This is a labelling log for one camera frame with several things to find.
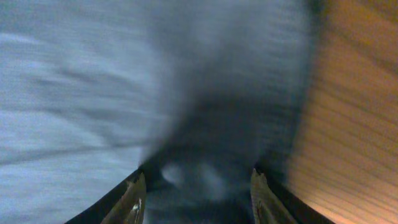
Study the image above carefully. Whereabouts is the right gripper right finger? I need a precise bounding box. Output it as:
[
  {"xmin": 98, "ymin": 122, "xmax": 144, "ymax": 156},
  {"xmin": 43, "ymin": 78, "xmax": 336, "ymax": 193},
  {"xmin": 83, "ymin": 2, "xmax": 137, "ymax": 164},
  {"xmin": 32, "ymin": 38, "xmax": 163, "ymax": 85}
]
[{"xmin": 251, "ymin": 166, "xmax": 335, "ymax": 224}]

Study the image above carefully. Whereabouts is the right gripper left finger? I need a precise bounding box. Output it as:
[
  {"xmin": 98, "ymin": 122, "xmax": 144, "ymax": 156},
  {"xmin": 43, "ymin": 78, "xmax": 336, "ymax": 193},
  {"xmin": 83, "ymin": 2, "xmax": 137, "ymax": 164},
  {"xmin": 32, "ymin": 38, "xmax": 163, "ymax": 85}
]
[{"xmin": 65, "ymin": 169, "xmax": 146, "ymax": 224}]

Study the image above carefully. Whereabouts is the dark blue garment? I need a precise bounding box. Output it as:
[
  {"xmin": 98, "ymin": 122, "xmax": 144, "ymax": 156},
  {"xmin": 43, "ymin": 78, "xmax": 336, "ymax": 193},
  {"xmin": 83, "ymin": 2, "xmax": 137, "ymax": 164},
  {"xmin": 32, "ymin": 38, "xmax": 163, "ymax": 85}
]
[{"xmin": 1, "ymin": 0, "xmax": 316, "ymax": 223}]

